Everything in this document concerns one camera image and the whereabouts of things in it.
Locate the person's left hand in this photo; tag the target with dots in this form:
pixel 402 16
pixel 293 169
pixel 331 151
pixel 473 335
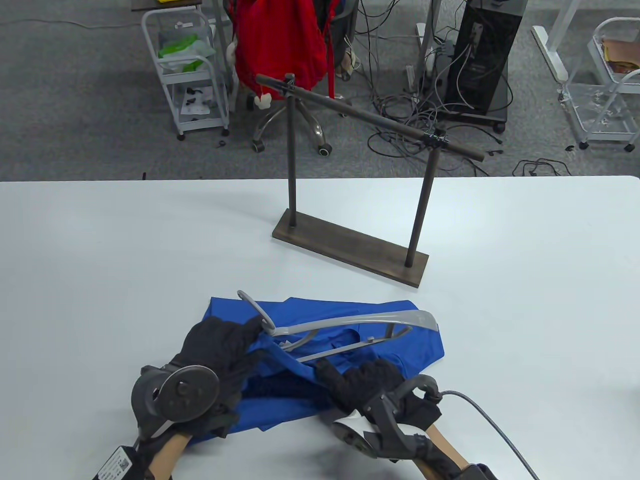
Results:
pixel 220 340

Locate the person's right hand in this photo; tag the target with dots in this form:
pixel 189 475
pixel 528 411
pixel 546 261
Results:
pixel 365 380

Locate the blue t-shirt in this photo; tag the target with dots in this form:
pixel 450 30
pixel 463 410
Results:
pixel 390 340

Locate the grey plastic hanger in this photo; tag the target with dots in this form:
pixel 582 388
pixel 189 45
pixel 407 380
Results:
pixel 400 316

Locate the person's left forearm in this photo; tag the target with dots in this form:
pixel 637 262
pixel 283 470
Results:
pixel 167 455

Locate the person's right forearm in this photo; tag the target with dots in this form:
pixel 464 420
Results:
pixel 447 450

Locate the grey left hand controller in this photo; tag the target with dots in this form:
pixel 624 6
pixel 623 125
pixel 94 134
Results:
pixel 185 392

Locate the dark metal clothes rack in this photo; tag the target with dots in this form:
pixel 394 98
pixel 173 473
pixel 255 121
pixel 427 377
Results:
pixel 350 247

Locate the office chair with chrome base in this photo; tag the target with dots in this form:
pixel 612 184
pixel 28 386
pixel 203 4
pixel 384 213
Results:
pixel 312 127

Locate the white plush pompom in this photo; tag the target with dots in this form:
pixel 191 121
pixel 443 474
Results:
pixel 263 101

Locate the white cart with green bag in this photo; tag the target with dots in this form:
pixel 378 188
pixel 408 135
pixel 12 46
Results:
pixel 200 87

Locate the green plastic bag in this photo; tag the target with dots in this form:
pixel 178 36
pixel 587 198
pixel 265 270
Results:
pixel 180 47

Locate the red jacket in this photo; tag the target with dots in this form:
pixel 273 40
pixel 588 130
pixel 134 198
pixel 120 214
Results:
pixel 280 45

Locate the white power strip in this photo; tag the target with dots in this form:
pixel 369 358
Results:
pixel 410 77

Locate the black computer tower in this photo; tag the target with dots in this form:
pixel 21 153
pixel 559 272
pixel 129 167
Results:
pixel 482 55

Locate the grey metal desk leg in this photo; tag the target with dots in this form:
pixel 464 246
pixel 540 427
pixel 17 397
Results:
pixel 427 40

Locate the white cart with brown item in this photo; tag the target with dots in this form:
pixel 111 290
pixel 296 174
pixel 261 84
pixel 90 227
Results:
pixel 600 115

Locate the white desk leg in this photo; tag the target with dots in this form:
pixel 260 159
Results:
pixel 550 47

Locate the brown item in cart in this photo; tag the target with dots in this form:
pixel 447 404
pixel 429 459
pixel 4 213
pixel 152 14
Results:
pixel 620 52

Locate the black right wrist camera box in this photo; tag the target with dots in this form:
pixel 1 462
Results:
pixel 482 472

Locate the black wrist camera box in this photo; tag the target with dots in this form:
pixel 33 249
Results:
pixel 482 472
pixel 117 465

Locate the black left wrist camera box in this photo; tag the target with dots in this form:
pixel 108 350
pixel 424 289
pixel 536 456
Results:
pixel 117 465

